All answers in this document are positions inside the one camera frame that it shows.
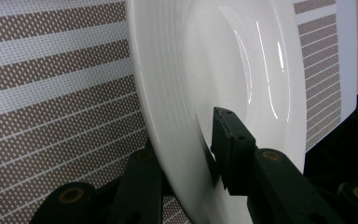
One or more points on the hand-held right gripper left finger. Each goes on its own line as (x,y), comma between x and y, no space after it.
(136,189)

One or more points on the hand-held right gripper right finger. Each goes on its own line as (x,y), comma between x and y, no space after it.
(239,155)

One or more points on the white plate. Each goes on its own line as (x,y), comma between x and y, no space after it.
(199,62)

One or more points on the striped placemat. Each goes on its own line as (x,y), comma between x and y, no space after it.
(59,124)

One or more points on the white paper sheet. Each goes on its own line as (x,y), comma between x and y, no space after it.
(346,46)

